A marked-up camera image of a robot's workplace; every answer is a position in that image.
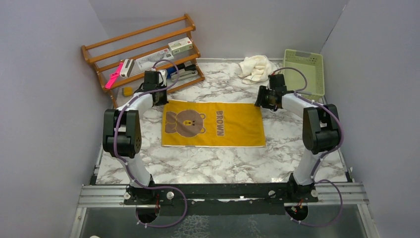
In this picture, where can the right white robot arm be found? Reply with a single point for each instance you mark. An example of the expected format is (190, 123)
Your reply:
(321, 130)

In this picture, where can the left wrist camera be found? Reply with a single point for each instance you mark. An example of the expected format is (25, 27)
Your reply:
(162, 77)

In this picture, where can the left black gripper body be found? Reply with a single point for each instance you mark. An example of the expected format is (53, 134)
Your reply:
(162, 98)

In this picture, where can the cream white towel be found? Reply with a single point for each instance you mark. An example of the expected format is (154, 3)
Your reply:
(256, 69)

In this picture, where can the blue stapler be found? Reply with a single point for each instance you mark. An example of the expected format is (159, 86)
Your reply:
(171, 73)

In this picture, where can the white silver device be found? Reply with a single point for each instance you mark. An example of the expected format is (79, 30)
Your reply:
(126, 68)

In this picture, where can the grey white stapler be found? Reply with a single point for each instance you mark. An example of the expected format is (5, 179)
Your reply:
(185, 73)

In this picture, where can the orange wooden rack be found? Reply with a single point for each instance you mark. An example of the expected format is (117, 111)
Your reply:
(192, 56)

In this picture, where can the long white flat box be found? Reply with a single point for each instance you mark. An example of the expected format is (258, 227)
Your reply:
(146, 63)

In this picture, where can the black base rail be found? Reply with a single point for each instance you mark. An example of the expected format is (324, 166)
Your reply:
(219, 198)

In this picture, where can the yellow sponge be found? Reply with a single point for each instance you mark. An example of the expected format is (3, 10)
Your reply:
(127, 91)

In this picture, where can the pink plastic tool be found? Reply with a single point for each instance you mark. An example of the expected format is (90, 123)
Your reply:
(114, 76)

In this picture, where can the white green box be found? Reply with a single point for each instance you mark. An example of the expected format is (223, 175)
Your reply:
(180, 46)

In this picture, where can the green plastic basket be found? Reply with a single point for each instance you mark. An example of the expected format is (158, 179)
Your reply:
(304, 70)

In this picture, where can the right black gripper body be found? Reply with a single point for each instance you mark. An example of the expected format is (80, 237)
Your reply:
(269, 92)

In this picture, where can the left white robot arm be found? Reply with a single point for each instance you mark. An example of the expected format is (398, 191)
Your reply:
(122, 131)

